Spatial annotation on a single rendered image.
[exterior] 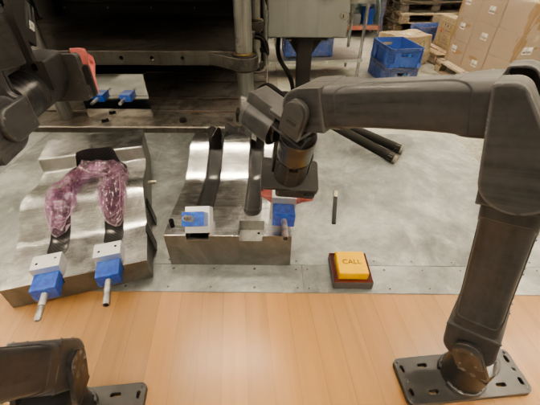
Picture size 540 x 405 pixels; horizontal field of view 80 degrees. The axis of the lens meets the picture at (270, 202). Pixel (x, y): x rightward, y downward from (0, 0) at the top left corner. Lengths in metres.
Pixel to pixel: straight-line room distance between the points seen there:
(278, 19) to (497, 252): 1.11
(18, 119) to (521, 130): 0.48
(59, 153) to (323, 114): 0.78
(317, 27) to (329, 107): 0.96
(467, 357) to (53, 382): 0.52
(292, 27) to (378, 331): 1.07
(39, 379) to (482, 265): 0.52
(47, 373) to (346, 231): 0.62
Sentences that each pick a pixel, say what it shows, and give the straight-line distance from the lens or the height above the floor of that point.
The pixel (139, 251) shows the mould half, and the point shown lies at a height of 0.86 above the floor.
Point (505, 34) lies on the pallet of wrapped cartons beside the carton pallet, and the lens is 4.41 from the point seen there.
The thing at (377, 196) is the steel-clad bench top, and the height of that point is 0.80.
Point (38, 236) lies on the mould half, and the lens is 0.85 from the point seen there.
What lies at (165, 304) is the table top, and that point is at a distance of 0.69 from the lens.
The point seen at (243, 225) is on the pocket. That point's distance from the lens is 0.70.
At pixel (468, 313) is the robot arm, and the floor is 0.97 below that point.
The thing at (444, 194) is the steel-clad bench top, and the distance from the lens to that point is 1.03.
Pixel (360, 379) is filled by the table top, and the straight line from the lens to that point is 0.61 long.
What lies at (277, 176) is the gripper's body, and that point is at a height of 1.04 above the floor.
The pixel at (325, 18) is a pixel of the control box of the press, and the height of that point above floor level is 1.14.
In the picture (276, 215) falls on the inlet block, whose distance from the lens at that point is 0.62.
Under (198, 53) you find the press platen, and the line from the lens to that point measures 1.34.
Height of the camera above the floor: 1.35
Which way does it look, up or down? 39 degrees down
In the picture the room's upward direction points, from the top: straight up
